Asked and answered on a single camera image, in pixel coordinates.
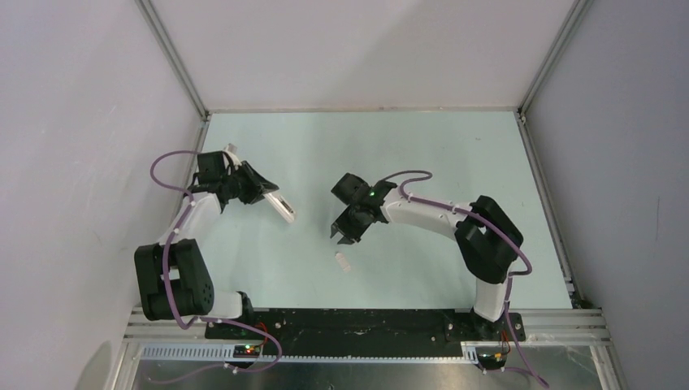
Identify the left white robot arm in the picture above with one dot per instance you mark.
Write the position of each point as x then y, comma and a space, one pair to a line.
172, 276

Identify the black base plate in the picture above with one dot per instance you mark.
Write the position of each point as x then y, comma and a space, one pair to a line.
451, 324

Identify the controller board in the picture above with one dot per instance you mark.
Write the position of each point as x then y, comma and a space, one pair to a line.
246, 351
491, 361

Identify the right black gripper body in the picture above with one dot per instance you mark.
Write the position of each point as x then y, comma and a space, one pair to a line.
352, 224

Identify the right controller board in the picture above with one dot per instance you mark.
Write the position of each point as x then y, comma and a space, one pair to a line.
491, 361

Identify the white remote control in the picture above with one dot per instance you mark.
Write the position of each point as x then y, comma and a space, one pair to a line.
281, 205

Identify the grey slotted cable duct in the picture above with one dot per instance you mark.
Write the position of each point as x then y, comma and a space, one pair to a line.
223, 353

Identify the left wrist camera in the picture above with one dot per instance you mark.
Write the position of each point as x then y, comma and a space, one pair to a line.
232, 153

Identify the white battery cover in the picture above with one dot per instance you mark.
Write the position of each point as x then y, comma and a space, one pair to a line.
342, 262

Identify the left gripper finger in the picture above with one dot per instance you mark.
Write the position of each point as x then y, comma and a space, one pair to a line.
257, 182
253, 196

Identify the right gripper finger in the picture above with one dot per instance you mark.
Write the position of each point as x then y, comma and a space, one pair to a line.
334, 230
348, 239

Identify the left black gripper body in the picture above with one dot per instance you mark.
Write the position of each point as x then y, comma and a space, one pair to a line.
238, 186

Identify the left controller board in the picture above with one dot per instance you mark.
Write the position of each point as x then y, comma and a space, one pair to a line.
246, 351

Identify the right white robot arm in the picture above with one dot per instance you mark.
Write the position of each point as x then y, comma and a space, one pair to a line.
488, 240

